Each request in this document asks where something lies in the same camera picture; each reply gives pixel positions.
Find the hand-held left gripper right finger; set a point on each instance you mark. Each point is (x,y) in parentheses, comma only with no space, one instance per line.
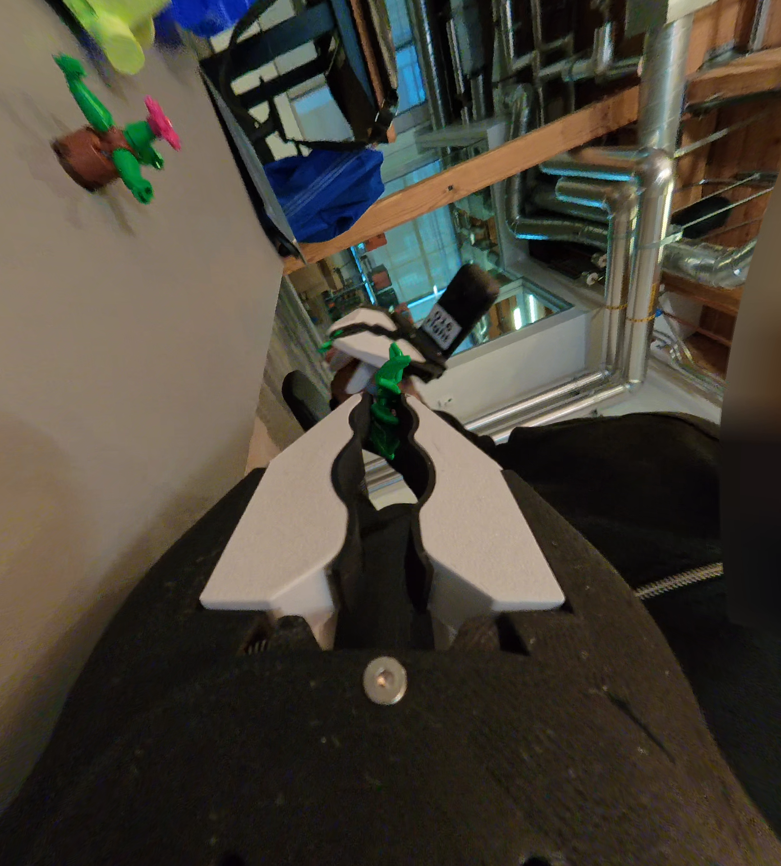
(492,534)

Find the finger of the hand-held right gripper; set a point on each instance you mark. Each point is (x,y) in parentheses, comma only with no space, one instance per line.
(370,350)
(363,319)

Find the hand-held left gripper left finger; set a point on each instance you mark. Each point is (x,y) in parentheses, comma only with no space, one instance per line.
(275,534)

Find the green toy plant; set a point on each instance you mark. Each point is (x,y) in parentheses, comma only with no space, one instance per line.
(385,406)

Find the person's right hand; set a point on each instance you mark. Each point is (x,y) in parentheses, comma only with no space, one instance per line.
(340,391)

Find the wooden ceiling beam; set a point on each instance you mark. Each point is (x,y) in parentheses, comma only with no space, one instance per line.
(499,162)

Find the blue bag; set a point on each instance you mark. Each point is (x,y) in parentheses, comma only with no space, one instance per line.
(323,193)

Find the person's black jacket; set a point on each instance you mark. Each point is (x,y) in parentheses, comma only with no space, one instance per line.
(634,507)

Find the silver ventilation ducts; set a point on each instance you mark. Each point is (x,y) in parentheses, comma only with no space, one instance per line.
(634,203)

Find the black-framed wooden desk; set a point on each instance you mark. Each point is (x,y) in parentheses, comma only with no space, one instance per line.
(336,81)

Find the toy cactus with pink flower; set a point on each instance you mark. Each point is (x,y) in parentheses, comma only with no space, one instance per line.
(113,142)

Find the blue plastic bin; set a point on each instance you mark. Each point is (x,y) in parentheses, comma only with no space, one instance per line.
(208,13)

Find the lime green toy pot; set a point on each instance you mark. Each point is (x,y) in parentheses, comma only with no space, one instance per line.
(116,34)

